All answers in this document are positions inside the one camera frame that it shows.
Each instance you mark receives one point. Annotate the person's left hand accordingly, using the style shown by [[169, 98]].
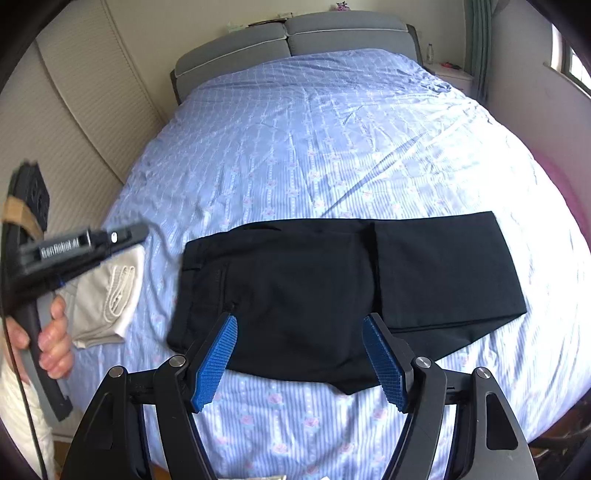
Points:
[[55, 341]]

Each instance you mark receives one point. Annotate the small red item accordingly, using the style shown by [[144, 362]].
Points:
[[450, 66]]

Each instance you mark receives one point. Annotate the green curtain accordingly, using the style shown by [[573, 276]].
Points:
[[479, 50]]

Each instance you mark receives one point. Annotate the bed with blue striped sheet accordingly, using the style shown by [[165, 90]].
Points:
[[323, 152]]

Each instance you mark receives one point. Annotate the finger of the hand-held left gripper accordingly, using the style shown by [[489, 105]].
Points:
[[120, 237]]

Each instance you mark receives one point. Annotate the black pants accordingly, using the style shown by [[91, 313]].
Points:
[[323, 295]]

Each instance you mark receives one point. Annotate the clear plastic bottle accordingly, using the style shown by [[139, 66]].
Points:
[[430, 53]]

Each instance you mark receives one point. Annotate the window with metal bars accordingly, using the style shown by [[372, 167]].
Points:
[[575, 64]]

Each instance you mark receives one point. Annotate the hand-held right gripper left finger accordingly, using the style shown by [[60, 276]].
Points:
[[214, 364]]

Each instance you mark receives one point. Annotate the white wardrobe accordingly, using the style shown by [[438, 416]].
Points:
[[69, 106]]

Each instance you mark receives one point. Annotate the grey padded headboard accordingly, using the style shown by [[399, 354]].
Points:
[[295, 41]]

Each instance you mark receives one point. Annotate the folded cream garment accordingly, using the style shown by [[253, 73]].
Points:
[[108, 300]]

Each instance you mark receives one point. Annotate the white nightstand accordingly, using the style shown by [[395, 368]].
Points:
[[455, 81]]

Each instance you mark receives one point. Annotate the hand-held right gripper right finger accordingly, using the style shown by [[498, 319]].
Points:
[[385, 364]]

